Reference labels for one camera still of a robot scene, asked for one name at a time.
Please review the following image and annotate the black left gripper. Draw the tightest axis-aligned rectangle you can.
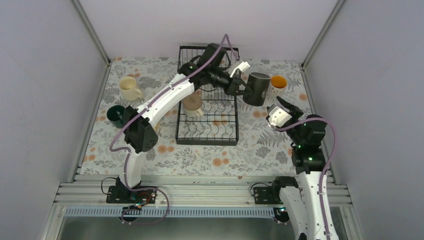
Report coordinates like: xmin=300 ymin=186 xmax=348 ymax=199
xmin=208 ymin=66 xmax=253 ymax=96

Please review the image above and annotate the black mug white rim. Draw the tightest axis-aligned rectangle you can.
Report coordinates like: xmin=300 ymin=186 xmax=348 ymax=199
xmin=242 ymin=72 xmax=271 ymax=107

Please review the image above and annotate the floral iridescent white mug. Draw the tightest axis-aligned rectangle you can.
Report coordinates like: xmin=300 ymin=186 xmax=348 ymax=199
xmin=266 ymin=75 xmax=288 ymax=100

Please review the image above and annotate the beige and white mug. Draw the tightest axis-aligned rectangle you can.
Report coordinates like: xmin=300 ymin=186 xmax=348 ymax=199
xmin=182 ymin=93 xmax=204 ymax=118

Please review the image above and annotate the cream ribbed ceramic mug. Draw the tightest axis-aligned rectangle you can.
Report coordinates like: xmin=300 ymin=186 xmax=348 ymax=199
xmin=118 ymin=76 xmax=144 ymax=101

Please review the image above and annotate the dark green ceramic mug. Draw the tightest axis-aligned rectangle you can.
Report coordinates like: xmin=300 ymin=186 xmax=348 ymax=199
xmin=106 ymin=105 xmax=125 ymax=129

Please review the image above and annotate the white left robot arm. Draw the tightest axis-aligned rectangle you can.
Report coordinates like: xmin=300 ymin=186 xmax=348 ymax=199
xmin=109 ymin=43 xmax=252 ymax=203

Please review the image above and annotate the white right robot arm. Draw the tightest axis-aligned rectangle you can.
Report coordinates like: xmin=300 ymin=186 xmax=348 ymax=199
xmin=266 ymin=96 xmax=339 ymax=240

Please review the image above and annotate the floral patterned table mat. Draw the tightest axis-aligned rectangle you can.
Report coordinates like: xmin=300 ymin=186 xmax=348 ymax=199
xmin=80 ymin=57 xmax=296 ymax=176

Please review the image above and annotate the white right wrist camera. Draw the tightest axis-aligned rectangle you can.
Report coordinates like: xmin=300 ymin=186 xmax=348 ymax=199
xmin=266 ymin=104 xmax=292 ymax=129

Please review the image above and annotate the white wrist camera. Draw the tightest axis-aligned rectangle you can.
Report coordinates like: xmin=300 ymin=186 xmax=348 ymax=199
xmin=227 ymin=59 xmax=250 ymax=78
xmin=266 ymin=104 xmax=292 ymax=129

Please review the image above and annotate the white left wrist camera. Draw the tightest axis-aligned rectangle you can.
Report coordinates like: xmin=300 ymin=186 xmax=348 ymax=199
xmin=227 ymin=59 xmax=250 ymax=78

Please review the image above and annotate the black wire dish rack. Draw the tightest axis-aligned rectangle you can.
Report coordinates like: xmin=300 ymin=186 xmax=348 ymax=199
xmin=174 ymin=45 xmax=241 ymax=147

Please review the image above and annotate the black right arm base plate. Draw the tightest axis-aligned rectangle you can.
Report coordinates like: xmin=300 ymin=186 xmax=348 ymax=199
xmin=253 ymin=186 xmax=283 ymax=205

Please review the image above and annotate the aluminium mounting rail frame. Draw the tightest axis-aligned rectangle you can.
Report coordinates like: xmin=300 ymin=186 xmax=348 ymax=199
xmin=39 ymin=0 xmax=365 ymax=240

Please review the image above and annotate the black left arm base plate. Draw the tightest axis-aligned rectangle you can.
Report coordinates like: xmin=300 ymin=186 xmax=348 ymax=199
xmin=105 ymin=186 xmax=157 ymax=205

